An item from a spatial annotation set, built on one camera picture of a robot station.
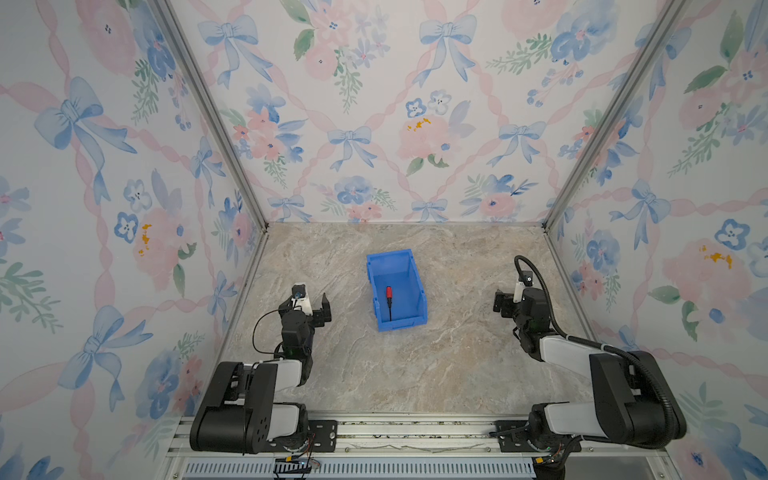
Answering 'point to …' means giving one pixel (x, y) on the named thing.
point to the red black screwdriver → (389, 297)
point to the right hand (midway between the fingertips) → (515, 290)
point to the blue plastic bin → (397, 269)
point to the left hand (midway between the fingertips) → (309, 293)
